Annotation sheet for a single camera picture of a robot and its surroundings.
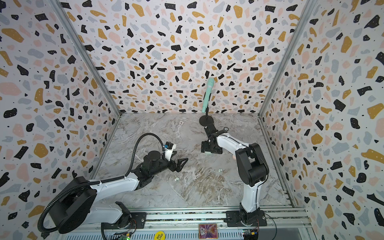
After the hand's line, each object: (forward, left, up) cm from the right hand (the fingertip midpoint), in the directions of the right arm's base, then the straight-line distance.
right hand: (208, 147), depth 96 cm
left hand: (-11, +13, +10) cm, 20 cm away
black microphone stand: (+30, +1, -7) cm, 30 cm away
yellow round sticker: (-46, +23, -4) cm, 52 cm away
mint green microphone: (+31, -1, +25) cm, 39 cm away
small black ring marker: (+20, -14, -6) cm, 26 cm away
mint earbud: (-19, +18, -5) cm, 26 cm away
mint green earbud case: (-5, 0, +2) cm, 5 cm away
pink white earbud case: (-15, -12, +15) cm, 24 cm away
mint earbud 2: (-13, -7, -5) cm, 16 cm away
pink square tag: (-44, 0, -3) cm, 44 cm away
